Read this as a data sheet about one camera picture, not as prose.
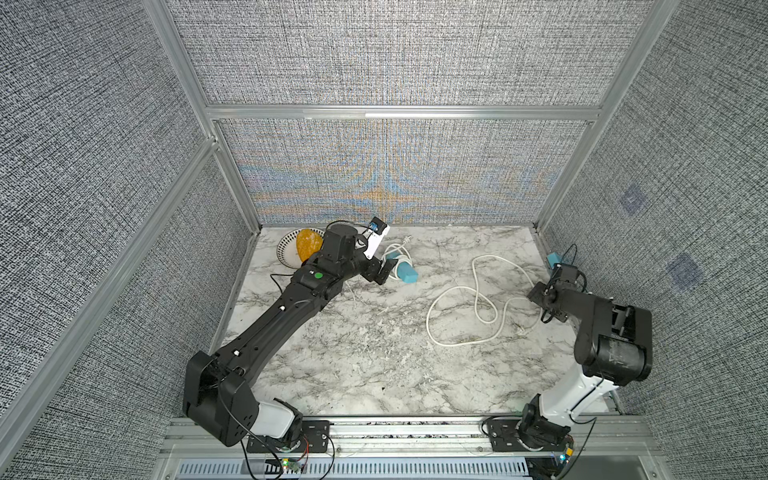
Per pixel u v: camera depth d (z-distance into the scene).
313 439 0.74
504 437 0.73
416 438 0.75
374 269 0.69
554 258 1.10
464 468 0.70
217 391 0.40
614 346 0.48
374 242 0.65
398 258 1.03
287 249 1.10
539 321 0.83
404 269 1.00
